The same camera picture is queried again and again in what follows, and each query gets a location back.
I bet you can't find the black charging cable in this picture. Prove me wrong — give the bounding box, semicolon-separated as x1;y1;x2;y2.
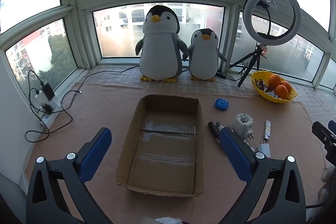
54;90;82;119

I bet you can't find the black power adapter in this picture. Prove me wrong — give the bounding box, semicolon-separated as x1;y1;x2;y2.
39;82;55;100

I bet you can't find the black ring light cable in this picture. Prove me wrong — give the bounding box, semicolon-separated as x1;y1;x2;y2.
77;60;254;90

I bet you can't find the black looped cable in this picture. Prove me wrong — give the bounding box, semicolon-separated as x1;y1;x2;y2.
25;109;74;143

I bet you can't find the white power strip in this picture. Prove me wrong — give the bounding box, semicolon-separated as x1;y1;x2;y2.
39;97;59;123

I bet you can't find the beige plaid cloth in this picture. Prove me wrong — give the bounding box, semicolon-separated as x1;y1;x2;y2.
85;65;336;119

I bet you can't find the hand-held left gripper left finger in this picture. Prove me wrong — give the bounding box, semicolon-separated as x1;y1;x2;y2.
26;127;112;224

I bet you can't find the round blue tape measure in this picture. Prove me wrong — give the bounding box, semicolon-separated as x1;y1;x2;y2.
215;98;229;111

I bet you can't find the small penguin plush toy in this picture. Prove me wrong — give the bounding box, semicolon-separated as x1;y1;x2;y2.
188;28;227;82

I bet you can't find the brown cardboard box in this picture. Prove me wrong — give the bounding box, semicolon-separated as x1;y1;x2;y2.
115;94;205;197

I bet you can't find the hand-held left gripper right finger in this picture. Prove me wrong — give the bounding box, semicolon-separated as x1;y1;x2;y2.
219;127;306;224

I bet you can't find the black adapter cable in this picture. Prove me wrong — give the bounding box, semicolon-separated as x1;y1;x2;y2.
28;70;44;114

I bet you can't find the white plug-in adapter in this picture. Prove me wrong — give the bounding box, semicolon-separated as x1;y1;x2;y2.
234;113;256;141

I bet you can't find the pile of wrapped candies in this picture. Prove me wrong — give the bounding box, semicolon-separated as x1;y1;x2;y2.
254;78;280;98

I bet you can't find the white ring light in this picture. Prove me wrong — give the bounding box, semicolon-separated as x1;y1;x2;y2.
243;0;302;46

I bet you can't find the orange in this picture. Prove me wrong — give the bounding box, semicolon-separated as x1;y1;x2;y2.
268;74;282;89
281;80;293;94
274;84;289;98

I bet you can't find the yellow plastic bowl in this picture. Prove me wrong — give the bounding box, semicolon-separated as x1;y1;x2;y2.
251;70;299;104

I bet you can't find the white usb charger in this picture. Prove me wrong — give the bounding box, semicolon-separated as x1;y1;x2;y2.
258;139;271;157

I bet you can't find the large penguin plush toy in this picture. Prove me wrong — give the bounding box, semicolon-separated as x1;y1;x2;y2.
135;4;190;83

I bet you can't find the black tripod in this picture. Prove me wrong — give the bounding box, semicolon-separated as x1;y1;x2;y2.
229;43;269;88

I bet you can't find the black cylindrical tube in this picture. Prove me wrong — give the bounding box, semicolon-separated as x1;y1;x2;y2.
208;121;221;144

